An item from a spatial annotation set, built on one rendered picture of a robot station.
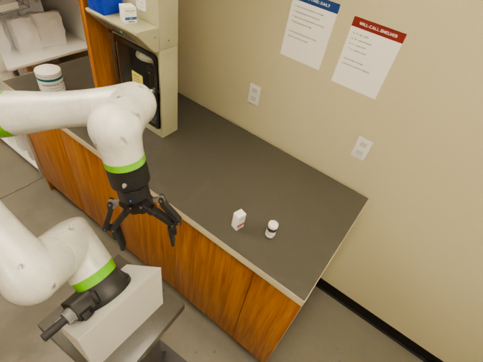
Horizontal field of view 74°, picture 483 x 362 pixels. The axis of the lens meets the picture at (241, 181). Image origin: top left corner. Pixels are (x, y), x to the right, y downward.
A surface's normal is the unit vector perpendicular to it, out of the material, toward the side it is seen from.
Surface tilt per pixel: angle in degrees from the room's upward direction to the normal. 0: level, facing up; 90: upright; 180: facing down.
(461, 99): 90
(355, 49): 90
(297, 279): 0
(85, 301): 35
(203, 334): 0
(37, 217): 0
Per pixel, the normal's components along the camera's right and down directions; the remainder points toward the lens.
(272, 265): 0.15, -0.70
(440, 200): -0.59, 0.50
